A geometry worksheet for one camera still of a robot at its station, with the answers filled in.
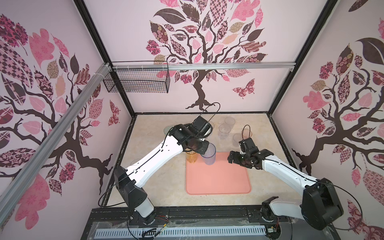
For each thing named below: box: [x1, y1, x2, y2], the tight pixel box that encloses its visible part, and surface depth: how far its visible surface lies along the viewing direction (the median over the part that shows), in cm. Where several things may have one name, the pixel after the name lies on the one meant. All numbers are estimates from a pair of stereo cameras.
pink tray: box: [185, 152, 252, 195], surface depth 89 cm
